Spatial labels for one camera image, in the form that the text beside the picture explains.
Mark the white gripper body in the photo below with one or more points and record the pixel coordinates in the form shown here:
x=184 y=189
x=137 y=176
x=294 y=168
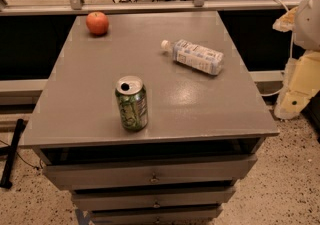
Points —
x=308 y=19

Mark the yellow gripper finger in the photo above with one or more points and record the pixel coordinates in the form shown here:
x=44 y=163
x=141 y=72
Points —
x=286 y=22
x=301 y=83

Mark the green soda can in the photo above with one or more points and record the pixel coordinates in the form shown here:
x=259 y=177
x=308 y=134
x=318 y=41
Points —
x=131 y=98

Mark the clear plastic water bottle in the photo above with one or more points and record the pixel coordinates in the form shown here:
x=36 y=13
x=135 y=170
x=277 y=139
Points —
x=195 y=56

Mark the grey drawer cabinet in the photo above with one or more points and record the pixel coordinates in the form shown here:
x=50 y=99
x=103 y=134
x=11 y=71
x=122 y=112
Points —
x=202 y=134

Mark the red apple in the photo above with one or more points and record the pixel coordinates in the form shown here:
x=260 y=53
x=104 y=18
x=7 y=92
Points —
x=97 y=23

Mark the black stand leg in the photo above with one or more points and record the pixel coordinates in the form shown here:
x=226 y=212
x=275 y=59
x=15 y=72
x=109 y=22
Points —
x=10 y=152

